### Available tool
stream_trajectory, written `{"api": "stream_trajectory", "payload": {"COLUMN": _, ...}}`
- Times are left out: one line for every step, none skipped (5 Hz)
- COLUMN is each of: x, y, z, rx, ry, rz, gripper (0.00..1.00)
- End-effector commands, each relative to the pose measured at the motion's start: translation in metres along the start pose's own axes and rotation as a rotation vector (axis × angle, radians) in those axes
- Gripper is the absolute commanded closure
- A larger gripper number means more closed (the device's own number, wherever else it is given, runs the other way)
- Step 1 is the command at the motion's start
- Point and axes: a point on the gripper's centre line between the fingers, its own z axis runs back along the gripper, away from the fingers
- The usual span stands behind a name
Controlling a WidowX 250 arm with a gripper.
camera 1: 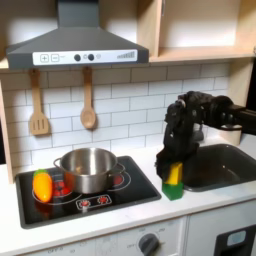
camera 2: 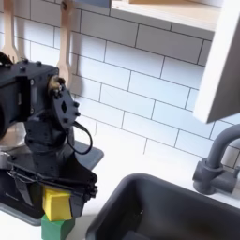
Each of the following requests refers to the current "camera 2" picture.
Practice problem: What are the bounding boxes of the grey tap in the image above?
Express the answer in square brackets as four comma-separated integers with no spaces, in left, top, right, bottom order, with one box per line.
[191,124,240,196]

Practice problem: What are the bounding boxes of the grey sink basin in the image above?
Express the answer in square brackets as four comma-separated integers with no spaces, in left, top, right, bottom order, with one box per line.
[84,172,240,240]

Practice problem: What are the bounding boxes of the wooden shelf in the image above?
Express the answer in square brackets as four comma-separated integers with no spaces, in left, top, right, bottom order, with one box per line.
[111,0,221,32]

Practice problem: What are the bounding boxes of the wooden slotted spatula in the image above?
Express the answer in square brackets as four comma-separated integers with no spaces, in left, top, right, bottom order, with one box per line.
[0,0,21,64]

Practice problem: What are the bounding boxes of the green toy block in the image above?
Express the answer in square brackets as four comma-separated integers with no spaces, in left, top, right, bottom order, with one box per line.
[40,214,76,240]

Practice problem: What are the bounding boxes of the yellow toy block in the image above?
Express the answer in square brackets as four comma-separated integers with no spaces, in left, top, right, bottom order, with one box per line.
[41,185,73,222]

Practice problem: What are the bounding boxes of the grey extractor hood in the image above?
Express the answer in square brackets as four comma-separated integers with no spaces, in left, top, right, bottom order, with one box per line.
[73,0,113,9]

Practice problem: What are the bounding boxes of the wooden spoon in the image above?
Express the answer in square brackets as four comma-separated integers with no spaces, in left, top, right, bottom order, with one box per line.
[55,0,76,88]

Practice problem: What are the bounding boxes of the black stove top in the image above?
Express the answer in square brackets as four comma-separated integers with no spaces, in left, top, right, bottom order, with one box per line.
[0,140,105,227]

